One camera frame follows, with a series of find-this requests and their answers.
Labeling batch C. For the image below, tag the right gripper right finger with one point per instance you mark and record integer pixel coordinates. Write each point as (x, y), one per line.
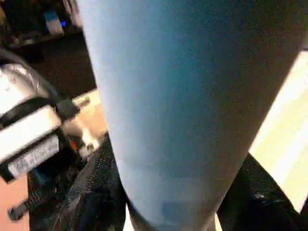
(255, 199)

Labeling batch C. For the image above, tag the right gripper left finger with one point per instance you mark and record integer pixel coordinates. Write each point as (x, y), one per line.
(101, 192)

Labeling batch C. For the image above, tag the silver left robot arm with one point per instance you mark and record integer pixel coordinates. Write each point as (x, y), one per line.
(24, 125)

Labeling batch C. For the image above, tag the white plastic table top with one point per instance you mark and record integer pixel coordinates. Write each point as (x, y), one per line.
(284, 120)

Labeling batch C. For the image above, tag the white plastic table leg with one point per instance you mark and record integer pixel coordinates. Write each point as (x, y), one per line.
(180, 96)

